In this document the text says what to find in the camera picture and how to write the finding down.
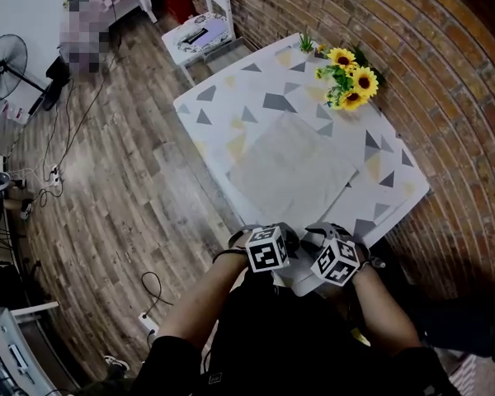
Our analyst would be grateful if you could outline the triangle-patterned white tablecloth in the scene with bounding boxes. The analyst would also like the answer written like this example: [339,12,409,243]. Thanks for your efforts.
[172,33,432,299]

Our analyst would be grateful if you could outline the yellow sunflower bouquet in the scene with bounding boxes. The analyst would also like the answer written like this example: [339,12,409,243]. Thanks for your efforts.
[315,43,387,113]

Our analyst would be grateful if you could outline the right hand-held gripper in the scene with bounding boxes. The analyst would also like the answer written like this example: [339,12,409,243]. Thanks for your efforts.
[304,223,370,287]

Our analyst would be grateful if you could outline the patterned chair cushion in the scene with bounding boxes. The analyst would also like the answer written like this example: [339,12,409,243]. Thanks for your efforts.
[163,11,232,55]

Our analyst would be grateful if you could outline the dark wrist bracelet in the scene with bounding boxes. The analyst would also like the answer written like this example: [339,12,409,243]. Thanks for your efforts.
[356,257,387,271]

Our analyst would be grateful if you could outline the small green potted plant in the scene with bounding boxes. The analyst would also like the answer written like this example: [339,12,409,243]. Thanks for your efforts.
[297,33,317,54]

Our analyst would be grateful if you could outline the person's right forearm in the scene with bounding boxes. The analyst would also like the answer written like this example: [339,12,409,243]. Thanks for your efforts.
[350,264,422,356]

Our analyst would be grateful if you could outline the black wrist band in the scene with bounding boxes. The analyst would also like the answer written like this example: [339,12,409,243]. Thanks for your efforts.
[212,247,248,263]

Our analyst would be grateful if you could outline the long black cable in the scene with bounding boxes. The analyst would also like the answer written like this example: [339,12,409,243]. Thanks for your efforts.
[55,31,120,168]

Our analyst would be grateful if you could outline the black flat device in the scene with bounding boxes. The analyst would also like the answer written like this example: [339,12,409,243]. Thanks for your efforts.
[185,29,210,45]

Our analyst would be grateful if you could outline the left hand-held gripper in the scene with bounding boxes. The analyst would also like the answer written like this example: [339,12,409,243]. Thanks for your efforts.
[228,222,302,274]

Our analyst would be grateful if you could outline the white metal rack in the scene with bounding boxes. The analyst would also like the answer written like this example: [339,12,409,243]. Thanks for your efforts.
[0,301,61,396]

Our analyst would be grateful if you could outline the pale cloth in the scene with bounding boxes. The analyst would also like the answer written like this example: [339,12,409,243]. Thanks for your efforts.
[225,111,361,238]

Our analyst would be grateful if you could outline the black bag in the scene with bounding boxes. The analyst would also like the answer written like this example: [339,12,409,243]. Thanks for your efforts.
[45,54,72,98]

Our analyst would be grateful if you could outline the person's black clothing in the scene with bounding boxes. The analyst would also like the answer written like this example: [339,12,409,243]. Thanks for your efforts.
[130,270,463,396]

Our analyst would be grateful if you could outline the black standing fan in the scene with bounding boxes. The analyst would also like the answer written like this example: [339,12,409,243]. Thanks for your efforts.
[0,34,57,111]

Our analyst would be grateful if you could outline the black office chair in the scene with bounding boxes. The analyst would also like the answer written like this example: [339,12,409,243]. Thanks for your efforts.
[412,299,495,365]

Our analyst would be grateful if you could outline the white box with red label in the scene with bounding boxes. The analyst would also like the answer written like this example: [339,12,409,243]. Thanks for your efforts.
[2,101,30,125]

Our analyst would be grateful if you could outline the person's left forearm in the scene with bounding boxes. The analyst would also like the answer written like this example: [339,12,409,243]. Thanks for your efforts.
[156,252,248,348]

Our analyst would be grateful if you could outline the black looped cable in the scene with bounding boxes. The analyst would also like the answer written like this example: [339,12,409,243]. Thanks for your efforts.
[141,271,174,317]

